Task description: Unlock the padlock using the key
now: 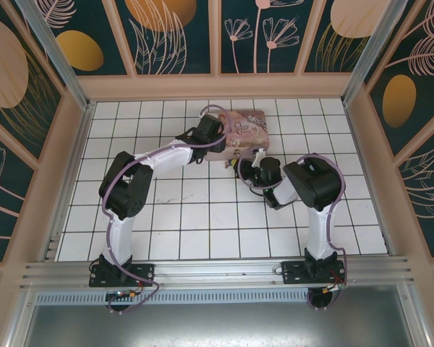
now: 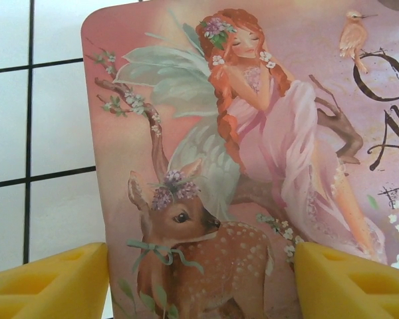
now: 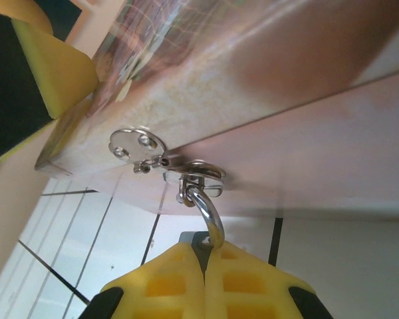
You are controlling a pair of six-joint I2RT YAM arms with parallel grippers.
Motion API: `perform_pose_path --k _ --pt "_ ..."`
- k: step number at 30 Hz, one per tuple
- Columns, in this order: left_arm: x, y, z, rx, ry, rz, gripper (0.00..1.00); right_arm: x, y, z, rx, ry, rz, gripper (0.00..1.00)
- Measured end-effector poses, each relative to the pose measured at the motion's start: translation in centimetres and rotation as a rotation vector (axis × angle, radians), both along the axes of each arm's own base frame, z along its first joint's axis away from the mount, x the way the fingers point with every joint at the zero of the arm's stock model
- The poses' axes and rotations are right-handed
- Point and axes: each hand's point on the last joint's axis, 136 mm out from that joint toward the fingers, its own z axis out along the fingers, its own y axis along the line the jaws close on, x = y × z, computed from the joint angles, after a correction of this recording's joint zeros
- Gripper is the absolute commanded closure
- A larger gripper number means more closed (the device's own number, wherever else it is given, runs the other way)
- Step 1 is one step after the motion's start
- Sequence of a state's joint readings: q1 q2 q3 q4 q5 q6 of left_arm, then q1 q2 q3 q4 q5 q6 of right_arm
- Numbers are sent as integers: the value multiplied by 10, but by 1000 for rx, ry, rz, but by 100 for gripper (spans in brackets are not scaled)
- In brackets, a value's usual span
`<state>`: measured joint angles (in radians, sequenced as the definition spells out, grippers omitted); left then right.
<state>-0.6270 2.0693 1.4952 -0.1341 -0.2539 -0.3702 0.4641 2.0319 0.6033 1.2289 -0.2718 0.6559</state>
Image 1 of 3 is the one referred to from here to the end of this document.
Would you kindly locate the pink illustrated tin box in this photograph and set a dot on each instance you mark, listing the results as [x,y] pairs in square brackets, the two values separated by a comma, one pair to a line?
[246,126]

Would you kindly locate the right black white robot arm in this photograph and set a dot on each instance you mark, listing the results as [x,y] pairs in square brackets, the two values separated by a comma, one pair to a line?
[312,180]

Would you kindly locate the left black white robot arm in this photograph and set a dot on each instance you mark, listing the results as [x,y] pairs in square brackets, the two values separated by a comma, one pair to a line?
[124,186]

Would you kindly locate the small circuit board with connector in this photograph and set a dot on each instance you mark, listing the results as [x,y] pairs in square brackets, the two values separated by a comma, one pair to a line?
[124,295]
[332,288]

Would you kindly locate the grey metal sheet panel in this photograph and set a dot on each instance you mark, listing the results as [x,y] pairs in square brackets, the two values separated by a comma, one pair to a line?
[217,325]

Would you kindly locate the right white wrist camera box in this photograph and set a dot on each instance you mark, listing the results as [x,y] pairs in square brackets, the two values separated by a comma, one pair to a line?
[258,157]

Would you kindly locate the aluminium side rail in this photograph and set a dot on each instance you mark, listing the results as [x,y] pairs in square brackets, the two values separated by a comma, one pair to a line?
[358,144]
[79,144]

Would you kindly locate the aluminium mounting rail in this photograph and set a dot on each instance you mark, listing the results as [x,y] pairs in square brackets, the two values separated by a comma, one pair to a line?
[217,269]

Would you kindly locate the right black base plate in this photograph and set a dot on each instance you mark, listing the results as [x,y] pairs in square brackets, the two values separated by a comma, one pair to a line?
[293,273]

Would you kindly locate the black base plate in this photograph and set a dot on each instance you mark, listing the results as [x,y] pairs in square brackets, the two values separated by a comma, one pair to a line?
[144,273]
[293,273]

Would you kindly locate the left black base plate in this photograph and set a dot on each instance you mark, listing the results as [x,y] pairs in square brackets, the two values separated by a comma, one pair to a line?
[144,273]

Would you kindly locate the aluminium corner post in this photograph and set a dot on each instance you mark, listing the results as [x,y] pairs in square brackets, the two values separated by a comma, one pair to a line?
[63,61]
[370,61]

